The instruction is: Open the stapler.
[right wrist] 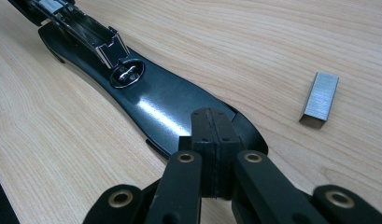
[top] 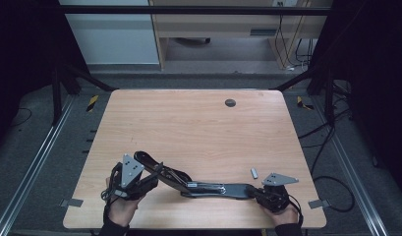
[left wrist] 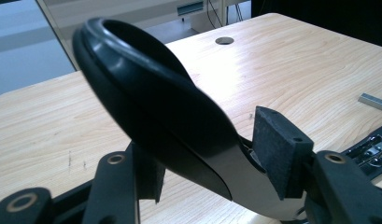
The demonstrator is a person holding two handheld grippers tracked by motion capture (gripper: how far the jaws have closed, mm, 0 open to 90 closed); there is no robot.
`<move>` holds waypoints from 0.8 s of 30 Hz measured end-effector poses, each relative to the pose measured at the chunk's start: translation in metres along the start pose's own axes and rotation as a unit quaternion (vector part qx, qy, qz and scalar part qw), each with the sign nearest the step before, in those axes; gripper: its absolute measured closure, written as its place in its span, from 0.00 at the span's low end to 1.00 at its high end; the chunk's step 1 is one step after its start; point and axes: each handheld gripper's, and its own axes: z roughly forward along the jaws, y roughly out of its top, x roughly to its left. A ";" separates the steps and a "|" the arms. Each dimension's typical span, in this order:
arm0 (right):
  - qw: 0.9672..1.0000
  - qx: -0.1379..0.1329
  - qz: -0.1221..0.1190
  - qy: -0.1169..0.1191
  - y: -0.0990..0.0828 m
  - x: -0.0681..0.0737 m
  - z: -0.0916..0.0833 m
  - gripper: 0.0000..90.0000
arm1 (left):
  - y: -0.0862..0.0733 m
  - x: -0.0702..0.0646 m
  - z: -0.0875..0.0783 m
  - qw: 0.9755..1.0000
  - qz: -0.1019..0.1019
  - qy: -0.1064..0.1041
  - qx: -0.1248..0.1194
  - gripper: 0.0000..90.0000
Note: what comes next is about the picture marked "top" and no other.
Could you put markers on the dark round table grommet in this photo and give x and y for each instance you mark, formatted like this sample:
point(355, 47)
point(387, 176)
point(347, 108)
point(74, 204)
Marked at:
point(230, 103)

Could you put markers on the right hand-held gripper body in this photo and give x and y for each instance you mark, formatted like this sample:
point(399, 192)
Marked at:
point(275, 196)

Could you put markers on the black frame strut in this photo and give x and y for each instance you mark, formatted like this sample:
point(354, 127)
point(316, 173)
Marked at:
point(329, 98)
point(57, 95)

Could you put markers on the person's right hand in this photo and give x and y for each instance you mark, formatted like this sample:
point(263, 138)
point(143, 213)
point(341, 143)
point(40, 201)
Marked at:
point(283, 216)

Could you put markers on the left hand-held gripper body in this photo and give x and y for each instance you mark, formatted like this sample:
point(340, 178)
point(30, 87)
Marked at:
point(129, 183)

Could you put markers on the light wooden desk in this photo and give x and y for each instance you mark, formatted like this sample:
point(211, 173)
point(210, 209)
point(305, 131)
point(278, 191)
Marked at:
point(215, 24)

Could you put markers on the grey table bracket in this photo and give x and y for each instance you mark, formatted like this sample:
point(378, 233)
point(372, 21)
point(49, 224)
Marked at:
point(319, 204)
point(70, 203)

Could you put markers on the black stapler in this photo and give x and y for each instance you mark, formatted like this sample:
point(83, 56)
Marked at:
point(205, 190)

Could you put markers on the white cabinet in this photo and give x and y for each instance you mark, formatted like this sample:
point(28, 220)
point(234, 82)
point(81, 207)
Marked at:
point(113, 39)

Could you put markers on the yellow black hazard tape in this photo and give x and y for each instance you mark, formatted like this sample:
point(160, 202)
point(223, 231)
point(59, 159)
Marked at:
point(302, 103)

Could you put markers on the silver staple strip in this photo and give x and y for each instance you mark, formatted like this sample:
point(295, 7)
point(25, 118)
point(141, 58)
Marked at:
point(254, 173)

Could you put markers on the aluminium floor rail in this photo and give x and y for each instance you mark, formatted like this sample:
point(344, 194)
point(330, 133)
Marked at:
point(31, 170)
point(352, 177)

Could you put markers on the black curtain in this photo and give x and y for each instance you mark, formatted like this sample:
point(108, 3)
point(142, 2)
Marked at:
point(375, 82)
point(21, 59)

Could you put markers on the person's left hand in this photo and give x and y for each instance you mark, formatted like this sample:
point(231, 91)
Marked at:
point(123, 211)

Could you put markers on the black frame crossbar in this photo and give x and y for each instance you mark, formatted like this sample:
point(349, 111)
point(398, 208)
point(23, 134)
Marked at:
point(188, 10)

